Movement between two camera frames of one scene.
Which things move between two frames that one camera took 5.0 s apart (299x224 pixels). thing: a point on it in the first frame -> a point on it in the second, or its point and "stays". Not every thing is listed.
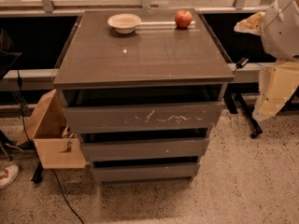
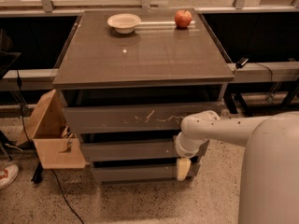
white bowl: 124,23 stays
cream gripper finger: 253,24 -> 182,165
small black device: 241,63 stays
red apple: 183,19 stays
